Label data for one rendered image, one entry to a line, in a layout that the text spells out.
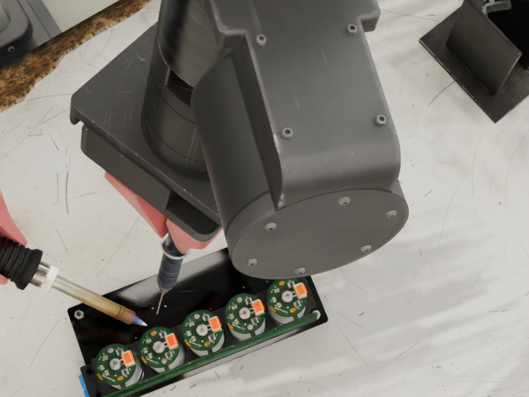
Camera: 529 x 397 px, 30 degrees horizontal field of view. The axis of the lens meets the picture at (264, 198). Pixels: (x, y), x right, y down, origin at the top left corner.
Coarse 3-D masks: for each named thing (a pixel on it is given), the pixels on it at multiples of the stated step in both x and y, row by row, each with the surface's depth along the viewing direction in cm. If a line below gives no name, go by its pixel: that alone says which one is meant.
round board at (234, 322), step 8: (240, 296) 61; (248, 296) 61; (256, 296) 61; (232, 304) 61; (240, 304) 61; (248, 304) 61; (224, 312) 60; (232, 312) 60; (264, 312) 60; (232, 320) 60; (240, 320) 60; (248, 320) 60; (256, 320) 60; (232, 328) 60; (240, 328) 60; (256, 328) 60
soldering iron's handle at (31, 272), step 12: (0, 240) 54; (12, 240) 55; (0, 252) 54; (12, 252) 54; (24, 252) 55; (36, 252) 55; (0, 264) 54; (12, 264) 54; (24, 264) 54; (36, 264) 55; (12, 276) 55; (24, 276) 54; (24, 288) 55
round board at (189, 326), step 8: (200, 312) 60; (208, 312) 60; (184, 320) 60; (192, 320) 60; (200, 320) 60; (208, 320) 60; (184, 328) 60; (192, 328) 60; (184, 336) 60; (192, 336) 60; (200, 336) 60; (208, 336) 60; (216, 336) 60; (192, 344) 60; (200, 344) 60
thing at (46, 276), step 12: (48, 264) 56; (36, 276) 55; (48, 276) 55; (60, 276) 56; (48, 288) 55; (60, 288) 56; (72, 288) 56; (84, 288) 56; (84, 300) 56; (96, 300) 56; (108, 300) 57; (108, 312) 57; (120, 312) 57; (132, 312) 57
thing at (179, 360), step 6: (156, 342) 60; (162, 342) 60; (156, 348) 60; (162, 348) 60; (180, 348) 61; (180, 354) 62; (180, 360) 63; (150, 366) 62; (174, 366) 62; (162, 372) 63
